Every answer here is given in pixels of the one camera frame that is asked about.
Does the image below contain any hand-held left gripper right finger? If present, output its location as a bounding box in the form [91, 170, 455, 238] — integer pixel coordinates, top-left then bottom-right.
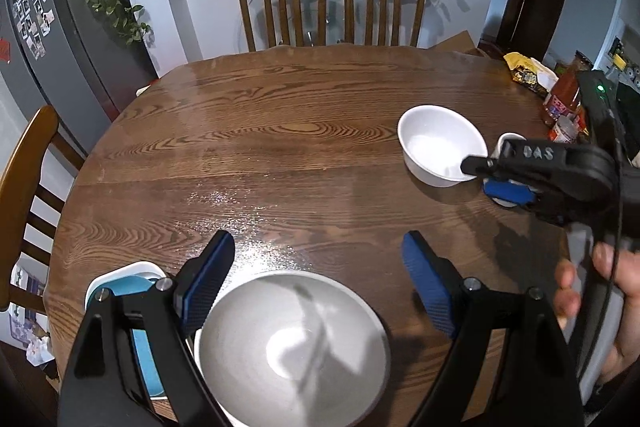
[401, 230, 586, 427]

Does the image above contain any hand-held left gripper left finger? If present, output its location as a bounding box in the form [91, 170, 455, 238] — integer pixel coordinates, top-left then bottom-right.
[59, 229, 237, 427]

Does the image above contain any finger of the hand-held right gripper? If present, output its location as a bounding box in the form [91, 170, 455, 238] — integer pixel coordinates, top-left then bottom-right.
[482, 178, 571, 228]
[460, 139, 541, 182]

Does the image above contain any small white bowl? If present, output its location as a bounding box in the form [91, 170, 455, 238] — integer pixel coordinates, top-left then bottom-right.
[492, 133, 541, 208]

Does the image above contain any medium white bowl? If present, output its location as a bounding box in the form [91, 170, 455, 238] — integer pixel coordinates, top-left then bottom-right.
[397, 105, 489, 188]

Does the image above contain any white rectangular plate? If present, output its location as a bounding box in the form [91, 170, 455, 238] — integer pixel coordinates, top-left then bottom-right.
[84, 261, 168, 403]

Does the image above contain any plain blue dish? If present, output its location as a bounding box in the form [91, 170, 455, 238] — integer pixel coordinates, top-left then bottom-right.
[97, 274, 166, 399]

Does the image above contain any large white bowl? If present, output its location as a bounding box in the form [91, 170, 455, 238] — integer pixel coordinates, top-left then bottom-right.
[194, 271, 392, 427]

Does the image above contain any person's right hand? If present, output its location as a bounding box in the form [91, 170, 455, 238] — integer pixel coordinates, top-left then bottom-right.
[554, 241, 640, 388]

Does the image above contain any small jar with white lid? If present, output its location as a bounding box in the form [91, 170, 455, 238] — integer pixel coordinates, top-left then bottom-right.
[547, 114, 581, 144]

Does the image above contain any red sauce bottle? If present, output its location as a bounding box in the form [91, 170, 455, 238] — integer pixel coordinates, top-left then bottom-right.
[542, 67, 583, 128]

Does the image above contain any yellow snack bag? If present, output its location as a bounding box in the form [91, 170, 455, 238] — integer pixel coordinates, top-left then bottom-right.
[502, 52, 558, 98]

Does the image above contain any brown cardboard box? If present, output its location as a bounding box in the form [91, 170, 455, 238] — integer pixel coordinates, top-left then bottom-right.
[435, 31, 506, 58]

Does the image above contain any white storage rack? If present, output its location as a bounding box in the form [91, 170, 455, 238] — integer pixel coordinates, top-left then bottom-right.
[595, 17, 640, 108]

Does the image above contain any white tissue pack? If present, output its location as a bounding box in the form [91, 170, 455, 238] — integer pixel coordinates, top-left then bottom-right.
[27, 337, 56, 365]

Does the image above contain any purple printed box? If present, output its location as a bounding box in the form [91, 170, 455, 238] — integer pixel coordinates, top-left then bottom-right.
[11, 266, 48, 343]

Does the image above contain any wooden chair with curved back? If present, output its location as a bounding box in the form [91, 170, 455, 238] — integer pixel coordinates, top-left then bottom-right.
[0, 105, 86, 313]

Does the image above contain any grey refrigerator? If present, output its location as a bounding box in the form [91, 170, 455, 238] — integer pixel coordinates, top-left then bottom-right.
[0, 0, 161, 158]

